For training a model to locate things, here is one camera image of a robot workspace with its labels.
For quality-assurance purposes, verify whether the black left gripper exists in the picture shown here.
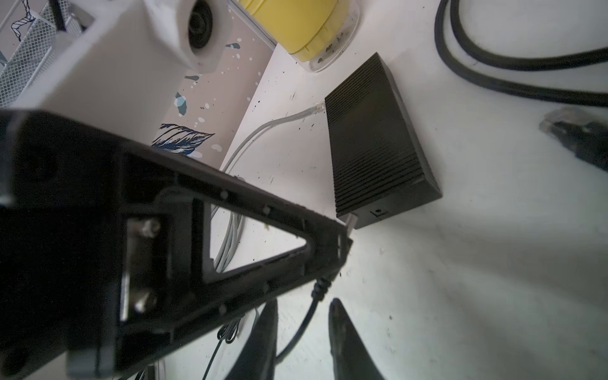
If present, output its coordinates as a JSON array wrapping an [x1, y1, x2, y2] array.
[[0, 108, 129, 380]]

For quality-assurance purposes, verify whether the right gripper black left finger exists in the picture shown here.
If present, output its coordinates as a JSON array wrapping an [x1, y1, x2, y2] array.
[[225, 299, 278, 380]]

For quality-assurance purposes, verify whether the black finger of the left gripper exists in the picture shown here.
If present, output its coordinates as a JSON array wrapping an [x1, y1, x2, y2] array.
[[66, 142, 352, 375]]

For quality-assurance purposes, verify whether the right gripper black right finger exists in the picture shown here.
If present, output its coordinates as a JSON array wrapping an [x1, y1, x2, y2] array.
[[329, 298, 384, 380]]

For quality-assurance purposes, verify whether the black wall plug adapter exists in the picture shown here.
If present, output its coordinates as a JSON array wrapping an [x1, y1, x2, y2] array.
[[201, 213, 359, 380]]

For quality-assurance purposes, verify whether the black ethernet cable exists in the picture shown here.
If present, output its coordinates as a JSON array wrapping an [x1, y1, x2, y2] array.
[[433, 0, 608, 108]]

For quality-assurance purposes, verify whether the black ribbed power brick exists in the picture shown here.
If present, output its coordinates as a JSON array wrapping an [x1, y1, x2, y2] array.
[[325, 53, 443, 229]]

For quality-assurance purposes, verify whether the yellow pen cup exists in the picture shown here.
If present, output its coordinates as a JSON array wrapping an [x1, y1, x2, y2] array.
[[237, 0, 361, 73]]

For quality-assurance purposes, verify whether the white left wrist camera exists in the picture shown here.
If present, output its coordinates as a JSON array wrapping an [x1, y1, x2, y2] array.
[[9, 1, 232, 144]]

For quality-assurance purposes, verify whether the white mesh wall shelf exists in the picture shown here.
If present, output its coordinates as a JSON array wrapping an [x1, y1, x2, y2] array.
[[1, 1, 87, 109]]

